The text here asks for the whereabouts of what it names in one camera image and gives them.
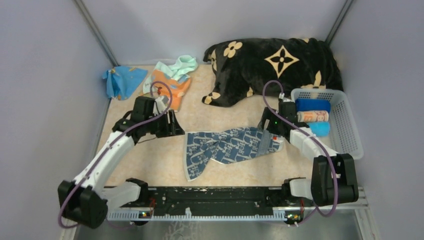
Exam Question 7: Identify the aluminium rail frame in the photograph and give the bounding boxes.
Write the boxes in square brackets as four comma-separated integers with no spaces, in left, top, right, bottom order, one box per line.
[67,185,369,223]

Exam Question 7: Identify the white plastic basket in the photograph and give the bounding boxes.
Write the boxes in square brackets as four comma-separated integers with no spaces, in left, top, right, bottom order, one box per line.
[291,88,364,160]

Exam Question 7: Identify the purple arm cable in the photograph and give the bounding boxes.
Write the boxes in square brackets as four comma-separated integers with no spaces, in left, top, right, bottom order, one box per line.
[262,79,339,218]
[57,81,174,230]

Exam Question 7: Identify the cyan rolled towel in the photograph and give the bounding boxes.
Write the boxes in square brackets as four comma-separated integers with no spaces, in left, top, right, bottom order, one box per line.
[307,121,331,137]

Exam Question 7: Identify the beige orange rolled towel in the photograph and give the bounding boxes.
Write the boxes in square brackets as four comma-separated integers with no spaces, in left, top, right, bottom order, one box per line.
[296,110,330,123]

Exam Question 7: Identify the mint green towel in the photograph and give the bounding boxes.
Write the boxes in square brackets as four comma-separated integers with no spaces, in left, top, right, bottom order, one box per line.
[154,55,199,83]

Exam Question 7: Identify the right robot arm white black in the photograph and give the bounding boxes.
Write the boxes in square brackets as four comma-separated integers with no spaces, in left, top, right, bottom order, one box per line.
[258,100,359,207]

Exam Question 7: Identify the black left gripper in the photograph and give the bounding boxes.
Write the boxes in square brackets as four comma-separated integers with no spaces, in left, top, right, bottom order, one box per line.
[144,109,185,139]

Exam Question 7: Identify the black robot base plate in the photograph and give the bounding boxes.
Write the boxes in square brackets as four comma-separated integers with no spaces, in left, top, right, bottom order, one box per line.
[118,186,315,221]

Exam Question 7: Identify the dark blue rolled towel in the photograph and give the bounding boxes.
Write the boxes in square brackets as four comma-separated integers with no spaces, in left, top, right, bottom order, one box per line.
[294,98,331,113]

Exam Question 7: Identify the black beige flower blanket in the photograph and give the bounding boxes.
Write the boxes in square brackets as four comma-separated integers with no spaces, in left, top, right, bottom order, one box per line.
[201,38,344,108]

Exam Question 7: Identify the orange polka dot towel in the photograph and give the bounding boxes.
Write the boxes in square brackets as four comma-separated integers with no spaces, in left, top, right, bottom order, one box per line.
[150,69,191,112]

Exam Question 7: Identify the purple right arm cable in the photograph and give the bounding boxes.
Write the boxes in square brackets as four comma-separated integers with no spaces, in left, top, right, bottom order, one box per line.
[262,79,339,218]

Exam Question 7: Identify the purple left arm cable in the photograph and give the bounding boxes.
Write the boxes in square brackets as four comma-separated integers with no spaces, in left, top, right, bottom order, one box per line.
[57,81,174,230]

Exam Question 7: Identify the blue white patterned towel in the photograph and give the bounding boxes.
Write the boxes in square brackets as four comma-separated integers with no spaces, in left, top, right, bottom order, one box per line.
[183,126,285,182]

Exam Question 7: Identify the light blue crumpled cloth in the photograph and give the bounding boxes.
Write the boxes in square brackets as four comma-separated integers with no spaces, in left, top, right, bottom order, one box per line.
[101,66,148,101]

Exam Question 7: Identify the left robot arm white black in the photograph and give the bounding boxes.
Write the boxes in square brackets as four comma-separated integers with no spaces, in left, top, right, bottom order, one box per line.
[57,95,185,229]

